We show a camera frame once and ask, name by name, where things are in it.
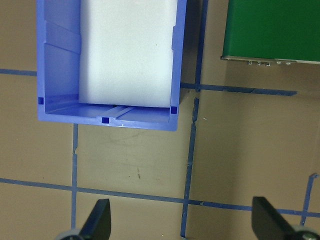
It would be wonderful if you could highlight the blue plastic bin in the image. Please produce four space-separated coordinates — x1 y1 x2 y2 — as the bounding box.
35 0 188 132

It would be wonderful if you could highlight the white foam pad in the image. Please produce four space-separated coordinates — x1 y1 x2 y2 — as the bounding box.
78 0 178 109

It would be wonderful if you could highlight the green belt conveyor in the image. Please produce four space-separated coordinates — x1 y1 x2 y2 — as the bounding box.
219 0 320 66

